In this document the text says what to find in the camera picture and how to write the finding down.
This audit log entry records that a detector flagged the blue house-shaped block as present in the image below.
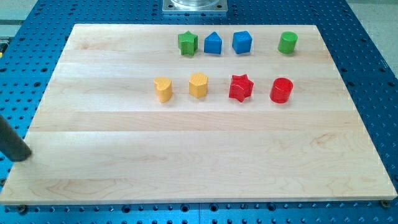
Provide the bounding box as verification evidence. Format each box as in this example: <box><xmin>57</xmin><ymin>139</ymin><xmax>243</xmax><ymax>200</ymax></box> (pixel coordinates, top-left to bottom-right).
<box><xmin>204</xmin><ymin>32</ymin><xmax>223</xmax><ymax>55</ymax></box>

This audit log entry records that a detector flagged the red cylinder block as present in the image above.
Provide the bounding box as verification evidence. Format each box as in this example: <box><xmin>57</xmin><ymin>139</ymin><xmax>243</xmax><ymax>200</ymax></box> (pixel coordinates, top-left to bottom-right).
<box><xmin>269</xmin><ymin>77</ymin><xmax>294</xmax><ymax>103</ymax></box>

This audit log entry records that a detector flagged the green cylinder block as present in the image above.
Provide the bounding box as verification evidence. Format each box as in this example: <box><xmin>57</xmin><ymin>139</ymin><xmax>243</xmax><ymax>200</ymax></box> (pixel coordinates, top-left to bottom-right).
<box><xmin>277</xmin><ymin>31</ymin><xmax>298</xmax><ymax>54</ymax></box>

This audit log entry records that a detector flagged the blue cube block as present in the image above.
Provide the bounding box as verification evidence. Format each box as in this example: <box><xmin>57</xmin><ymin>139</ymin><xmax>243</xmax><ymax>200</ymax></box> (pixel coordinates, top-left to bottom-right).
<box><xmin>232</xmin><ymin>30</ymin><xmax>252</xmax><ymax>54</ymax></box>

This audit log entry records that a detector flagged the green star block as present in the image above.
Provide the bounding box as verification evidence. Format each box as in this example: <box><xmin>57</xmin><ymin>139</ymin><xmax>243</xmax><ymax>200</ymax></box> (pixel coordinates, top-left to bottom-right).
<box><xmin>177</xmin><ymin>31</ymin><xmax>198</xmax><ymax>55</ymax></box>

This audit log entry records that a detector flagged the light wooden board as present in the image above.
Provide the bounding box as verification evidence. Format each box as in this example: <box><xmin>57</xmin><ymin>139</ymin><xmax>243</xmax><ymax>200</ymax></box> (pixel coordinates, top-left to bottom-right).
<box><xmin>1</xmin><ymin>24</ymin><xmax>397</xmax><ymax>205</ymax></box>

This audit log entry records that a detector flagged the blue perforated metal table plate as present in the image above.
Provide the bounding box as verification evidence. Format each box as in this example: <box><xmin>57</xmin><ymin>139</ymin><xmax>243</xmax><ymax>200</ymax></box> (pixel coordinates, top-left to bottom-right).
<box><xmin>1</xmin><ymin>1</ymin><xmax>397</xmax><ymax>223</ymax></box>

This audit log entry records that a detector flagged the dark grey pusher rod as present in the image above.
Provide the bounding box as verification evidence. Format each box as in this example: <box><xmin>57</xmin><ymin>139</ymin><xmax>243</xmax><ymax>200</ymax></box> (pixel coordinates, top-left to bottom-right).
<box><xmin>1</xmin><ymin>116</ymin><xmax>32</xmax><ymax>162</ymax></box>

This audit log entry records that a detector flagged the red star block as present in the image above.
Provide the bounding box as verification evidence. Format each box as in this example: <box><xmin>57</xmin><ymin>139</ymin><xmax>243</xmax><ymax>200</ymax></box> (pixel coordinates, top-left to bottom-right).
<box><xmin>229</xmin><ymin>74</ymin><xmax>254</xmax><ymax>102</ymax></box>

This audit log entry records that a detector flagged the yellow heart block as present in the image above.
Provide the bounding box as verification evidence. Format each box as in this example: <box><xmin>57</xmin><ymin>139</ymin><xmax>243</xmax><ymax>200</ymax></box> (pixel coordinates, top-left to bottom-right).
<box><xmin>154</xmin><ymin>77</ymin><xmax>173</xmax><ymax>103</ymax></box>

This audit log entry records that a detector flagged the yellow hexagon block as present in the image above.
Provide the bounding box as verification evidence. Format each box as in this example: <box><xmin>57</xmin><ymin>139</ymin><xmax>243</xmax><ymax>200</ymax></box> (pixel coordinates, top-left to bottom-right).
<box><xmin>189</xmin><ymin>73</ymin><xmax>208</xmax><ymax>98</ymax></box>

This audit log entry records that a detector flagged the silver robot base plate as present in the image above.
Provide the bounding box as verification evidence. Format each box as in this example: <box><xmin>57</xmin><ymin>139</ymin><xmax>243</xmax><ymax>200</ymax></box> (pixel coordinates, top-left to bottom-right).
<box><xmin>162</xmin><ymin>0</ymin><xmax>228</xmax><ymax>14</ymax></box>

